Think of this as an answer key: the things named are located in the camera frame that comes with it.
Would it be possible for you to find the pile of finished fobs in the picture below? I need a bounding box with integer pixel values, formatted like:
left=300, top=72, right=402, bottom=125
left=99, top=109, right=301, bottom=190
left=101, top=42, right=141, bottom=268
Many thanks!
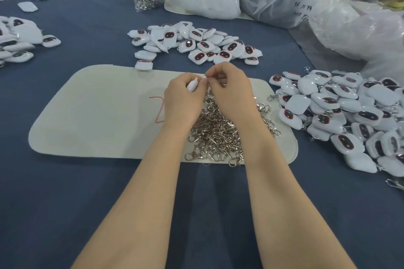
left=268, top=69, right=404, bottom=191

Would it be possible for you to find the white charm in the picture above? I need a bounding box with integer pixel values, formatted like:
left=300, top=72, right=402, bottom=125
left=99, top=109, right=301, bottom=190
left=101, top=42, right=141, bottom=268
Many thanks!
left=187, top=76, right=200, bottom=93

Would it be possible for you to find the person's right forearm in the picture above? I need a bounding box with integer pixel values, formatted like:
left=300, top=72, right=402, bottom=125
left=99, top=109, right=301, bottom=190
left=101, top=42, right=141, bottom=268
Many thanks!
left=242, top=124, right=357, bottom=269

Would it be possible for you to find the pile of metal clasps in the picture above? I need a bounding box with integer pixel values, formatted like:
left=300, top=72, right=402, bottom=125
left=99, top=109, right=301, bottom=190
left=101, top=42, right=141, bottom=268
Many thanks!
left=184, top=86, right=282, bottom=167

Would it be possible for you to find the thin red thread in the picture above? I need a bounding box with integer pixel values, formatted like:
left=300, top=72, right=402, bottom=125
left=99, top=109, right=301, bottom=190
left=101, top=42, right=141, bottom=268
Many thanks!
left=149, top=95, right=166, bottom=124

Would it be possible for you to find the person's right hand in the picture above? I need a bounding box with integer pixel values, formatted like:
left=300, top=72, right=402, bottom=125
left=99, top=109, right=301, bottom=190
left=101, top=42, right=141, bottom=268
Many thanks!
left=205, top=61, right=263, bottom=134

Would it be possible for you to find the crumpled clear plastic bag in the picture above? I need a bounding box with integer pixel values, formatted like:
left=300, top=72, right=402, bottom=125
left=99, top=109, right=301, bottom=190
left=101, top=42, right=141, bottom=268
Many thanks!
left=309, top=0, right=404, bottom=84

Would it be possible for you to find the person's left hand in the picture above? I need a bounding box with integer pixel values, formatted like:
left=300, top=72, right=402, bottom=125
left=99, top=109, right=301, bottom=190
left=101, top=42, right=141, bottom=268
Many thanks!
left=163, top=73, right=208, bottom=132

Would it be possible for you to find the person's left forearm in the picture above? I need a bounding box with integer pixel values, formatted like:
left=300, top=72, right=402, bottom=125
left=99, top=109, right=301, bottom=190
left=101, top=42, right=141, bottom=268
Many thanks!
left=71, top=126, right=197, bottom=269

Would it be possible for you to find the cream felt work mat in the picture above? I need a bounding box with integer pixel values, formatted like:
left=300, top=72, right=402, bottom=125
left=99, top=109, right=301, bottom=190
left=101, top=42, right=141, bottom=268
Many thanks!
left=28, top=64, right=299, bottom=166

